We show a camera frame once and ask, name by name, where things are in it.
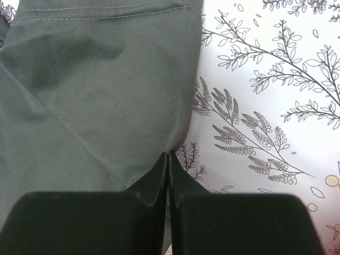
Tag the floral patterned table mat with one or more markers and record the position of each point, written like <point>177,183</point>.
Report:
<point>265,111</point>

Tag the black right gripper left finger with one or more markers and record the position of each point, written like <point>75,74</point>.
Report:
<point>128,222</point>

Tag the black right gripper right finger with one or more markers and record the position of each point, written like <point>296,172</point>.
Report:
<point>236,223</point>

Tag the dark grey t shirt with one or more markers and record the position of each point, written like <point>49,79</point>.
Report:
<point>92,92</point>

